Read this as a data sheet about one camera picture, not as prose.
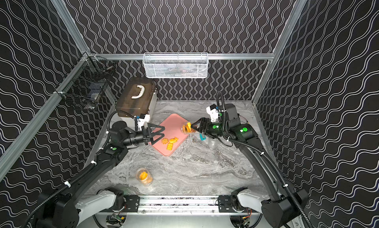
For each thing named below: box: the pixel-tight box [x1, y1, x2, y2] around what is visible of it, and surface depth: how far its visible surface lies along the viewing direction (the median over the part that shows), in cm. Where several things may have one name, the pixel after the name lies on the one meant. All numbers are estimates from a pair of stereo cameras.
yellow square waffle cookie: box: [166, 142, 174, 151], surface depth 97 cm
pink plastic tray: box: [148, 113, 190, 157], surface depth 97 cm
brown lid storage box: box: [115, 77, 158, 116], surface depth 106 cm
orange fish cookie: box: [169, 136, 179, 144], surface depth 99 cm
